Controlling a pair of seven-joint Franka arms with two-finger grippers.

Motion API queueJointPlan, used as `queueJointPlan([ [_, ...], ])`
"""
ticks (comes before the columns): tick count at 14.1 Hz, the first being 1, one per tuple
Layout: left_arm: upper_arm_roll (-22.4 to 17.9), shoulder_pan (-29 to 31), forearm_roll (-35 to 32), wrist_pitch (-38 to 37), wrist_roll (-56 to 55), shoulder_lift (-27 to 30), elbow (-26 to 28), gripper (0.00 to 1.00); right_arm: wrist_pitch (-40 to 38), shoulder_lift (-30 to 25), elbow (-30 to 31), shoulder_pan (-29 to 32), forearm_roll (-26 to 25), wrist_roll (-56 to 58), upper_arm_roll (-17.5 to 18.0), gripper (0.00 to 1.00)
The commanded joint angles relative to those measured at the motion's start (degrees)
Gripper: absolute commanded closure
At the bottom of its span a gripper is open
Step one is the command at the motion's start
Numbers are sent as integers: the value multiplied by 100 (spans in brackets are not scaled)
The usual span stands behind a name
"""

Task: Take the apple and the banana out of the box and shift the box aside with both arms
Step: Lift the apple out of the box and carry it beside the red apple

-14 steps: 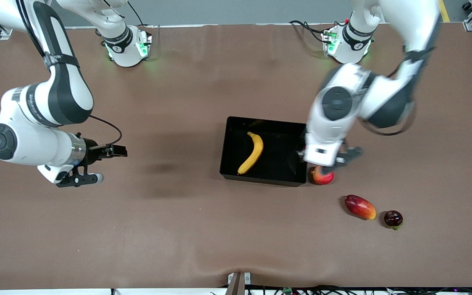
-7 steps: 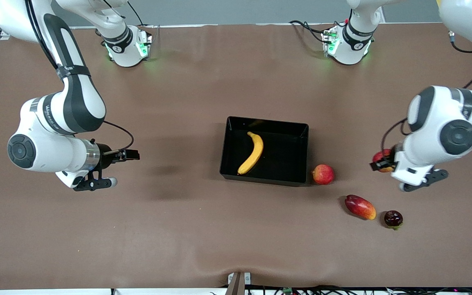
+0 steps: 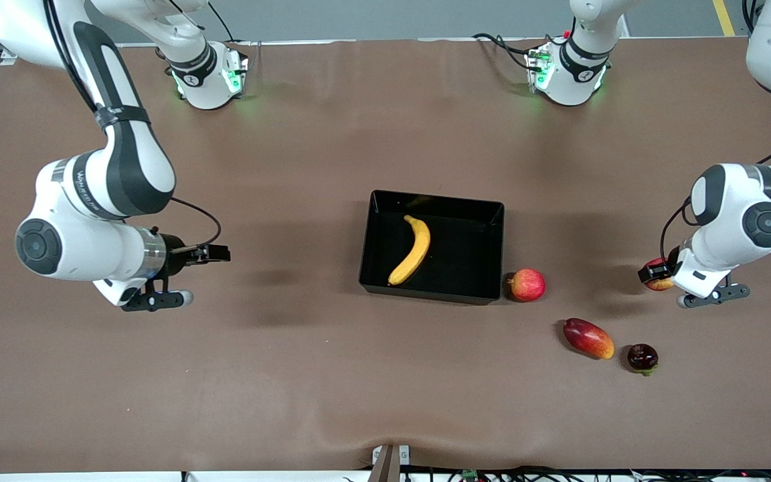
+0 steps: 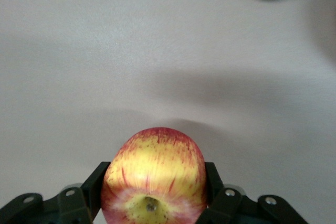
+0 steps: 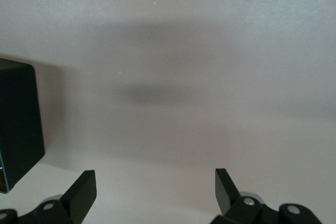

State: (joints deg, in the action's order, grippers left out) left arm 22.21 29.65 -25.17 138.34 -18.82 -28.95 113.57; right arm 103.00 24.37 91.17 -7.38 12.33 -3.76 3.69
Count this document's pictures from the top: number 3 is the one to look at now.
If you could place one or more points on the metal table edge bracket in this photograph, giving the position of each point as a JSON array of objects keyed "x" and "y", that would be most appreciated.
[{"x": 385, "y": 465}]

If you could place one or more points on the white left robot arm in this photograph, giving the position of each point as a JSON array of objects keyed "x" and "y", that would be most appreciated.
[{"x": 727, "y": 201}]

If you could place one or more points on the red apple beside tray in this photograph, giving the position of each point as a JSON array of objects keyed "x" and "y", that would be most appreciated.
[{"x": 527, "y": 286}]

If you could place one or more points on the red yellow mango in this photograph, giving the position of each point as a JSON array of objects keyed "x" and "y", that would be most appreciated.
[{"x": 588, "y": 339}]

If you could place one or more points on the yellow banana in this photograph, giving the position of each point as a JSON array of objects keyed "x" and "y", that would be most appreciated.
[{"x": 417, "y": 248}]

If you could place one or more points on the black rectangular plastic box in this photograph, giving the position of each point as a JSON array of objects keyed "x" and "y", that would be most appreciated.
[{"x": 452, "y": 268}]

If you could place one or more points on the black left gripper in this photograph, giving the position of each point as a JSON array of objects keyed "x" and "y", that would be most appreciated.
[{"x": 655, "y": 272}]

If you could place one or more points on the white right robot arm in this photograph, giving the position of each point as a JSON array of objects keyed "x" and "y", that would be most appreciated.
[{"x": 131, "y": 167}]

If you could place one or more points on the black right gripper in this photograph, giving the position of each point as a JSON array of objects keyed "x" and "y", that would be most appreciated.
[{"x": 173, "y": 256}]

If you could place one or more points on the red yellow apple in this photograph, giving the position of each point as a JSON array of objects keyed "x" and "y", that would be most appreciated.
[{"x": 658, "y": 286}]

